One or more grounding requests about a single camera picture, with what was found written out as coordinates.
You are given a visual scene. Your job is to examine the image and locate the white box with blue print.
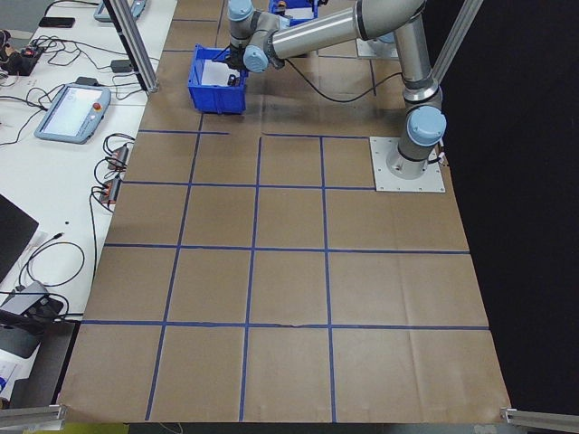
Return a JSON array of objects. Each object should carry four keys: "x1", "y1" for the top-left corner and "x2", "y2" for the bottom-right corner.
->
[{"x1": 0, "y1": 361, "x2": 22, "y2": 399}]

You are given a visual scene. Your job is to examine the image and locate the grey docking hub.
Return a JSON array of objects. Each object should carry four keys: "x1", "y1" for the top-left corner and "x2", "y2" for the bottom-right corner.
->
[{"x1": 0, "y1": 280, "x2": 50, "y2": 317}]

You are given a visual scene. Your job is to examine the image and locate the grey teach pendant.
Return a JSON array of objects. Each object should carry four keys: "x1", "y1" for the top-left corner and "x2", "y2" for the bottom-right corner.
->
[
  {"x1": 92, "y1": 0, "x2": 151, "y2": 23},
  {"x1": 33, "y1": 82, "x2": 112, "y2": 146}
]

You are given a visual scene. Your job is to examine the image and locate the thin black jack cable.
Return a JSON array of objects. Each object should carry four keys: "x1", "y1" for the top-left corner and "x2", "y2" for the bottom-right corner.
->
[{"x1": 16, "y1": 232, "x2": 87, "y2": 290}]

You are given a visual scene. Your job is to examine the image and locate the blue plastic storage bin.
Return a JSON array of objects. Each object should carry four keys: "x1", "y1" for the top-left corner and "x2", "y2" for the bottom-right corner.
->
[
  {"x1": 187, "y1": 43, "x2": 249, "y2": 116},
  {"x1": 268, "y1": 0, "x2": 320, "y2": 27}
]

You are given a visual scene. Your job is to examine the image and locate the black laptop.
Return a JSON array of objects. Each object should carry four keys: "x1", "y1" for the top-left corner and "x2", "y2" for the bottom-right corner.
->
[{"x1": 0, "y1": 193, "x2": 40, "y2": 285}]

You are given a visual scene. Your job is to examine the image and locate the black red electronic module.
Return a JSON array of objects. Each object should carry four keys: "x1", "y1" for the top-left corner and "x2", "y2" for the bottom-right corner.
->
[{"x1": 17, "y1": 44, "x2": 45, "y2": 62}]

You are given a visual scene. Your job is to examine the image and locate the metal frame bar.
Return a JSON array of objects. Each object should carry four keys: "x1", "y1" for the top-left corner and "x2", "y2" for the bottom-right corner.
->
[{"x1": 432, "y1": 0, "x2": 485, "y2": 90}]

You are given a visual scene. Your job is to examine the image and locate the aluminium profile rail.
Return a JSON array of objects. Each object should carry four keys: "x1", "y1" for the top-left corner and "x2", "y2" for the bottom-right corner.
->
[
  {"x1": 498, "y1": 406, "x2": 579, "y2": 429},
  {"x1": 0, "y1": 402, "x2": 70, "y2": 425}
]

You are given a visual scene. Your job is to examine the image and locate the small USB hub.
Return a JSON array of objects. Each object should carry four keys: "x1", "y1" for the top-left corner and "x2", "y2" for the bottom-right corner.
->
[
  {"x1": 105, "y1": 143, "x2": 131, "y2": 172},
  {"x1": 95, "y1": 177, "x2": 123, "y2": 211}
]

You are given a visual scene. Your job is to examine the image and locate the black braided camera cable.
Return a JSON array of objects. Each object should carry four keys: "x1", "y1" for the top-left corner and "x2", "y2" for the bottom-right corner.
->
[{"x1": 280, "y1": 56, "x2": 406, "y2": 101}]

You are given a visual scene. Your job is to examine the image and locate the black hub cable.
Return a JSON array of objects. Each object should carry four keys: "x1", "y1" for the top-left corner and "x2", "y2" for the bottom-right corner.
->
[
  {"x1": 92, "y1": 157, "x2": 119, "y2": 191},
  {"x1": 102, "y1": 132, "x2": 137, "y2": 157}
]

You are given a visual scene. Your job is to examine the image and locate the black frame cover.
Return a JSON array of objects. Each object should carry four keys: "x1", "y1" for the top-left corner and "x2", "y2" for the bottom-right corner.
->
[{"x1": 441, "y1": 0, "x2": 579, "y2": 415}]

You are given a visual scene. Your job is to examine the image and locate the white square base plate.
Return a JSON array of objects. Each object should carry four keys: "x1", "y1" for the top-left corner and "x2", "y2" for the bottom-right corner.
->
[
  {"x1": 369, "y1": 137, "x2": 447, "y2": 193},
  {"x1": 356, "y1": 38, "x2": 402, "y2": 60}
]

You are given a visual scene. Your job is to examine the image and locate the aluminium profile post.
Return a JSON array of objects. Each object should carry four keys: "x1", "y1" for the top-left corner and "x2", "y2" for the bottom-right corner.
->
[{"x1": 101, "y1": 0, "x2": 160, "y2": 94}]

